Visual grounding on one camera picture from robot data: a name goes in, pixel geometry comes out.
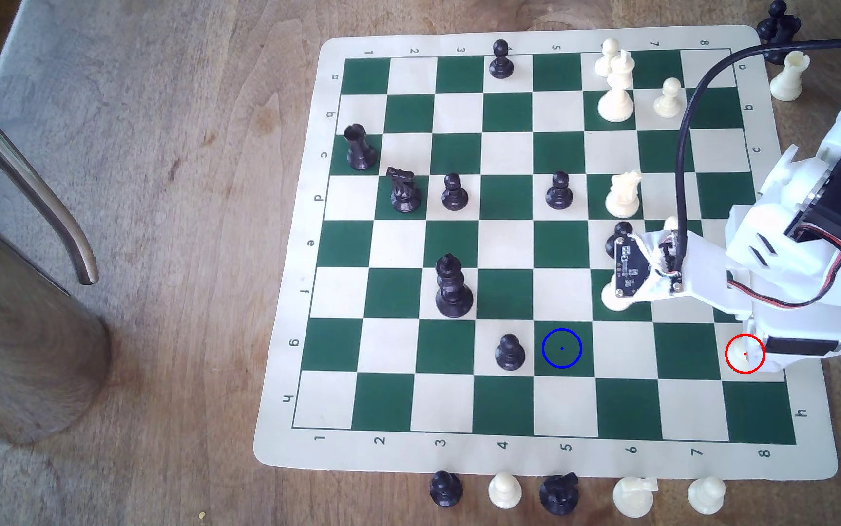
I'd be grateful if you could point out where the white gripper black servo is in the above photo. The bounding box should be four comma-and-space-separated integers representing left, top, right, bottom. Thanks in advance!
745, 303, 841, 375

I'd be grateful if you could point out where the white knight chess piece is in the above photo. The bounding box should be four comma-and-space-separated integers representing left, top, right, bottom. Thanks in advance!
605, 170, 644, 219
612, 476, 660, 520

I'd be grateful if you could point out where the black pawn chess piece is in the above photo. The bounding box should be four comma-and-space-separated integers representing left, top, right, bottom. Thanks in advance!
429, 470, 464, 508
441, 172, 470, 213
488, 39, 516, 80
605, 221, 635, 258
545, 171, 574, 211
494, 333, 527, 372

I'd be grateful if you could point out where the black knight chess piece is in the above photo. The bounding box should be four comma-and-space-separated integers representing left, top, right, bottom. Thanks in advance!
539, 472, 580, 517
385, 167, 423, 214

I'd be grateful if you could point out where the green white chess mat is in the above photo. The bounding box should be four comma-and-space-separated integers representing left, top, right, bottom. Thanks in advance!
252, 25, 840, 482

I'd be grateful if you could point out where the white king chess piece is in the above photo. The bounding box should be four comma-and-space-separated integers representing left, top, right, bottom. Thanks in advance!
597, 50, 636, 124

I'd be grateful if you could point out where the black king chess piece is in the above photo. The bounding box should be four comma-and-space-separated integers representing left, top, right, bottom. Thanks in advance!
435, 253, 475, 319

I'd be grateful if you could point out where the black rook chess piece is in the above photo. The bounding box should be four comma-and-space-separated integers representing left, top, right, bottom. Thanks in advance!
344, 123, 378, 172

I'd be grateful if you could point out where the stainless steel pitcher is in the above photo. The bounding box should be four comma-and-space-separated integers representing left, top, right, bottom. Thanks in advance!
0, 89, 113, 447

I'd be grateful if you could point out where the wrist camera on white bracket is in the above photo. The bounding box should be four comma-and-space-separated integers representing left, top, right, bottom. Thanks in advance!
614, 230, 732, 302

